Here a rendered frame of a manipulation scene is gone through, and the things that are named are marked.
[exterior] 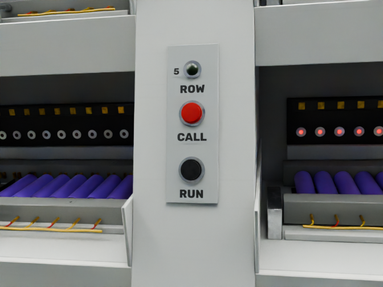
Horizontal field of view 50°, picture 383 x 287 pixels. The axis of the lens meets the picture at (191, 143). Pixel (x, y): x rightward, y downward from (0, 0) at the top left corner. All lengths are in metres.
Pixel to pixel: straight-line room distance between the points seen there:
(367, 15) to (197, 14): 0.13
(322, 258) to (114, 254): 0.16
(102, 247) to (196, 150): 0.12
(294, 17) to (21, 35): 0.23
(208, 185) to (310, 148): 0.20
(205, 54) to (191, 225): 0.13
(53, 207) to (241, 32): 0.23
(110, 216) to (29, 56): 0.16
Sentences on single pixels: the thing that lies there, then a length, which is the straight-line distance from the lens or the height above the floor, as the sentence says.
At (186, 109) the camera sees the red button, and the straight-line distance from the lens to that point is 0.31.
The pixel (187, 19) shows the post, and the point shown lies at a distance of 0.34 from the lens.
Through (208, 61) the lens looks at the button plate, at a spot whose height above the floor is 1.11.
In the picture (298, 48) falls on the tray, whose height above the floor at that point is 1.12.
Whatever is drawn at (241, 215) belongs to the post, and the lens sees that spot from 0.31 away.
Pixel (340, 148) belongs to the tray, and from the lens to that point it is 0.48.
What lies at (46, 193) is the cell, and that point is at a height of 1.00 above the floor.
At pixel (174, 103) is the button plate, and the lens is 0.32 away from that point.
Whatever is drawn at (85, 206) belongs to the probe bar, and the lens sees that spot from 0.39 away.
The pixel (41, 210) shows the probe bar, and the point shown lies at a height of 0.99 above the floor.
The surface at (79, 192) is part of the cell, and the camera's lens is 0.44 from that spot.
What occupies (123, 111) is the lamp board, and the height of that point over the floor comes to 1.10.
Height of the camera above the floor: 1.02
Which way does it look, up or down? 4 degrees up
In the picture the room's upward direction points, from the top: straight up
